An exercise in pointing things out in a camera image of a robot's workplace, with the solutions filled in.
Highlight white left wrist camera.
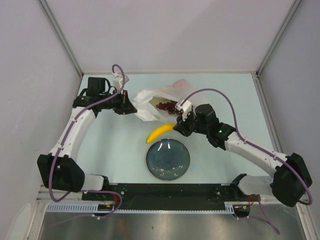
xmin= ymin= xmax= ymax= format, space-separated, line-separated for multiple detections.
xmin=112 ymin=72 xmax=129 ymax=91

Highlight fake yellow banana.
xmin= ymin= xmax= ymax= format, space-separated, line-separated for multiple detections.
xmin=145 ymin=123 xmax=175 ymax=144

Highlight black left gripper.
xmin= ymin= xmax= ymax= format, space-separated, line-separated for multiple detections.
xmin=99 ymin=89 xmax=137 ymax=115

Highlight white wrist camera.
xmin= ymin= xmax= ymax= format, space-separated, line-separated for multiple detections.
xmin=175 ymin=99 xmax=193 ymax=121
xmin=112 ymin=72 xmax=129 ymax=91

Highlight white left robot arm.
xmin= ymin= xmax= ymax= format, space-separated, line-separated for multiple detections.
xmin=37 ymin=76 xmax=137 ymax=200

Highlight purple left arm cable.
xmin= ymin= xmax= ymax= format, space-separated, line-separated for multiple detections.
xmin=48 ymin=64 xmax=126 ymax=221

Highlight blue ceramic plate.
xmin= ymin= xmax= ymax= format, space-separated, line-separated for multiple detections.
xmin=145 ymin=138 xmax=191 ymax=181

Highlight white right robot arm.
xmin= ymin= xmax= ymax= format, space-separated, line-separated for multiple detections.
xmin=173 ymin=101 xmax=313 ymax=207

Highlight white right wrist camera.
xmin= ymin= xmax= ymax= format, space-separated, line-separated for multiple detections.
xmin=175 ymin=99 xmax=193 ymax=121

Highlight fake yellow lemon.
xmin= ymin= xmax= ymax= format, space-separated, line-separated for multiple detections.
xmin=149 ymin=97 xmax=162 ymax=105

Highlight aluminium frame rail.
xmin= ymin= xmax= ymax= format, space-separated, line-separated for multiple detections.
xmin=36 ymin=184 xmax=308 ymax=205

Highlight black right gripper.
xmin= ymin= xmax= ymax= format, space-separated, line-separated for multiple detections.
xmin=173 ymin=110 xmax=209 ymax=138

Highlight white plastic bag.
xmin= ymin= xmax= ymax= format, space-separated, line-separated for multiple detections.
xmin=132 ymin=78 xmax=196 ymax=123

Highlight white slotted cable duct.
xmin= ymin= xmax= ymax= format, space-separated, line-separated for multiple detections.
xmin=46 ymin=202 xmax=237 ymax=214

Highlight fake red grapes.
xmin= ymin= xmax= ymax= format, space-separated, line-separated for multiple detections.
xmin=155 ymin=100 xmax=178 ymax=115

